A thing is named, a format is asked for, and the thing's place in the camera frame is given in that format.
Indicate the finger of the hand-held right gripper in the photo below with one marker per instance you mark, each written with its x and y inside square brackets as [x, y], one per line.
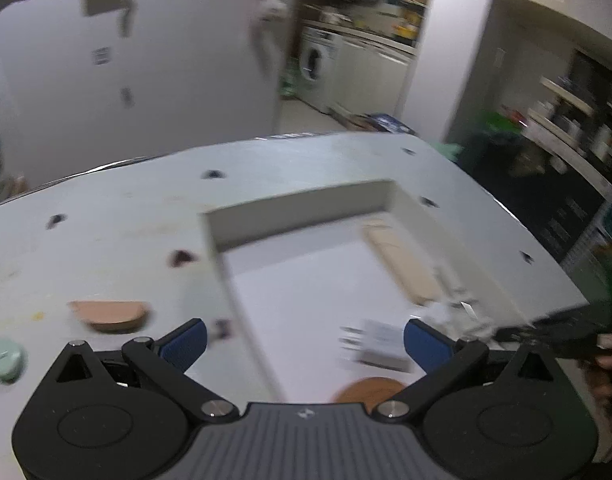
[551, 335]

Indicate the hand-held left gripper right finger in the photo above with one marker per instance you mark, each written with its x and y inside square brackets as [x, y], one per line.
[426, 346]

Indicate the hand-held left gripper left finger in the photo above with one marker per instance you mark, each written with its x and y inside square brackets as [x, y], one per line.
[183, 342]

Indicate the white plug adapter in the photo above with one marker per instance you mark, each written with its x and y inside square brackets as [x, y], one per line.
[378, 345]

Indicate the white cardboard box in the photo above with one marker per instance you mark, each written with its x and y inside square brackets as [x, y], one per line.
[306, 280]

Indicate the person's right hand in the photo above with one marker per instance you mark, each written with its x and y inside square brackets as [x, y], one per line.
[603, 377]

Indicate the dark storage shelf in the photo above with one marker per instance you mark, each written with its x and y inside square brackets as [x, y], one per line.
[581, 150]

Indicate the mint green round lid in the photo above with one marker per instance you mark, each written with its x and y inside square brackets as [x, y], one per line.
[3, 360]

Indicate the green bin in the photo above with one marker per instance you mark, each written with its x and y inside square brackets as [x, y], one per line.
[496, 132]

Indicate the white kitchen cabinets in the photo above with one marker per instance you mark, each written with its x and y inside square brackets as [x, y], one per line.
[373, 72]

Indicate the white washing machine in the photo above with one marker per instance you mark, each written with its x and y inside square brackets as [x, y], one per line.
[316, 65]

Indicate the white plush door hanger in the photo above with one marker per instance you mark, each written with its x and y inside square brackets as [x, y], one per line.
[271, 10]

